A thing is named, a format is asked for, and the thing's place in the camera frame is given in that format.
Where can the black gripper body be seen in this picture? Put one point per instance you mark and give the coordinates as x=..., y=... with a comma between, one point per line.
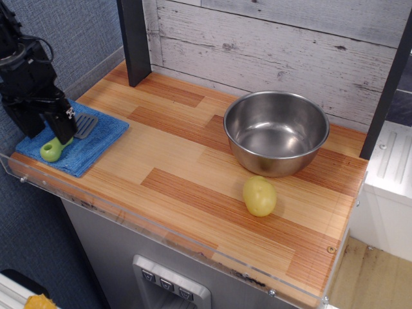
x=28, y=80

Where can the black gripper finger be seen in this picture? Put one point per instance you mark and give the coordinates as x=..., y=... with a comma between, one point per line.
x=60, y=116
x=29, y=122

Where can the green handled grey spatula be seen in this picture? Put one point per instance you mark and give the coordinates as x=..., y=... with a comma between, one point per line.
x=52, y=150

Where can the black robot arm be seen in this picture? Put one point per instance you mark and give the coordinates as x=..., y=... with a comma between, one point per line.
x=11, y=35

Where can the blue folded cloth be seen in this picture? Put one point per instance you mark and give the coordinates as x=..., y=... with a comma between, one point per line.
x=81, y=154

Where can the grey toy fridge cabinet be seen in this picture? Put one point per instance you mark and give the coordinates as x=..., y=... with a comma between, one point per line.
x=110, y=248

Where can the silver dispenser button panel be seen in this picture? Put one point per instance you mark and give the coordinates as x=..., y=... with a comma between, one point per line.
x=161, y=287

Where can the yellow object bottom left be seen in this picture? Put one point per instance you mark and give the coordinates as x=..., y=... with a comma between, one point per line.
x=39, y=302

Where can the yellow plastic potato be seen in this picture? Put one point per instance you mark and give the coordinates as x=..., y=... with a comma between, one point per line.
x=260, y=196

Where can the stainless steel bowl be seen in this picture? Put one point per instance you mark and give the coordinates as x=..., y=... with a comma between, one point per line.
x=275, y=133

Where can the white toy sink unit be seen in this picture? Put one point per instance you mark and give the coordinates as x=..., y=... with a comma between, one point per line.
x=381, y=216

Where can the dark grey left post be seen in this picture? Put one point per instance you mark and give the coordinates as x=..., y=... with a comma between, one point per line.
x=134, y=37

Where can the dark grey post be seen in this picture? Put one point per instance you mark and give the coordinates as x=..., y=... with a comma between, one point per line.
x=134, y=37
x=390, y=87

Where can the clear acrylic guard rail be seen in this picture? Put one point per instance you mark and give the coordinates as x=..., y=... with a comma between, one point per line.
x=169, y=192

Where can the dark grey right post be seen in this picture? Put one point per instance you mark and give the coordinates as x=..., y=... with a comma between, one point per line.
x=390, y=87

